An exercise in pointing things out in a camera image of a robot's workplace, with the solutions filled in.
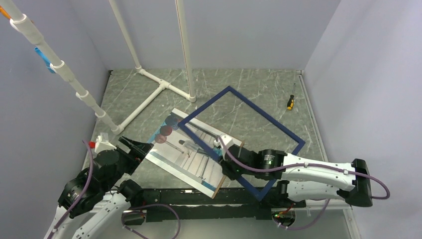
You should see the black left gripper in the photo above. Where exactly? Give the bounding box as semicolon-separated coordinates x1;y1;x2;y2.
103;135;153;192

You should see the printed photo of person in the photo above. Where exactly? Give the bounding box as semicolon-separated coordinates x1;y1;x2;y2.
146;109;226;198

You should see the yellow black screwdriver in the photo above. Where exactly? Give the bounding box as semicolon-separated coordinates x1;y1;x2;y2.
287;83;296;110

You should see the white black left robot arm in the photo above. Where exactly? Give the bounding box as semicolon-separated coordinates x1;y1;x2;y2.
45;134;153;239

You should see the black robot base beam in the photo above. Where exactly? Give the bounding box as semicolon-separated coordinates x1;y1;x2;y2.
134;188;307;222

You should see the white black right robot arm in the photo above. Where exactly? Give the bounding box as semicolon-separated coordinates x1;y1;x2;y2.
219;145;373;207

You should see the white PVC pipe stand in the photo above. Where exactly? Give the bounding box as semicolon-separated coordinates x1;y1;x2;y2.
0;0;197;135

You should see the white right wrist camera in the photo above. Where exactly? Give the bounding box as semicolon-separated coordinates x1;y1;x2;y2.
213;134;234;158

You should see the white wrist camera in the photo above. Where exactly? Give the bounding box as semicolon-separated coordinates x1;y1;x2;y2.
213;134;234;158
88;132;116;154

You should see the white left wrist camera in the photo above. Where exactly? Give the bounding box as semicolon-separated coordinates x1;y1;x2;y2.
88;132;116;154

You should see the aluminium table edge rail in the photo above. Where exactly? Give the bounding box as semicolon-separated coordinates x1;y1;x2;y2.
296;70;329;162

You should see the aluminium front rail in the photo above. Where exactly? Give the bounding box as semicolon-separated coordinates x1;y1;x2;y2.
51;191;104;239

